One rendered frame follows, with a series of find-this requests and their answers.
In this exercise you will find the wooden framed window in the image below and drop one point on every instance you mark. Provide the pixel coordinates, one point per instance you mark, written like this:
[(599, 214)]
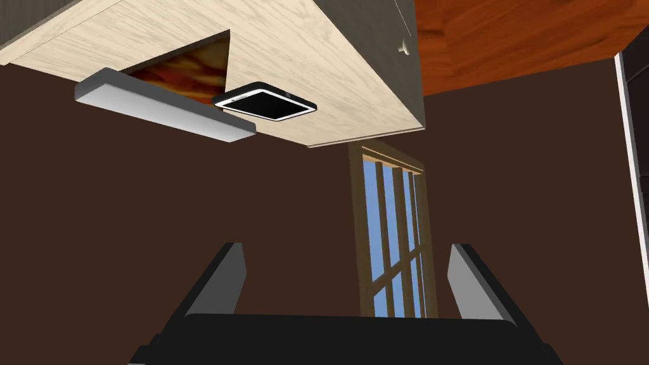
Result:
[(393, 233)]

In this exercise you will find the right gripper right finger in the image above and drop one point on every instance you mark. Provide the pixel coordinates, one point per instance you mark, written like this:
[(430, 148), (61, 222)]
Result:
[(474, 286)]

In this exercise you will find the grey flat keyboard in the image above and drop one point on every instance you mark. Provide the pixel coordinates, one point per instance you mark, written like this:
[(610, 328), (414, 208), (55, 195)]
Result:
[(162, 109)]

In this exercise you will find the light wood desk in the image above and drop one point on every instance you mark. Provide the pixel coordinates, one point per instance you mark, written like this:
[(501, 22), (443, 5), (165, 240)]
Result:
[(314, 61)]

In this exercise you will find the black smartphone with white rim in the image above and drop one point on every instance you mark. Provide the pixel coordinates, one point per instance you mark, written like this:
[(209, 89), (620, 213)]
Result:
[(266, 103)]

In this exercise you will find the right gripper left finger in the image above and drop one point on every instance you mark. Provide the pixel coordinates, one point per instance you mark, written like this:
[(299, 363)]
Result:
[(219, 284)]

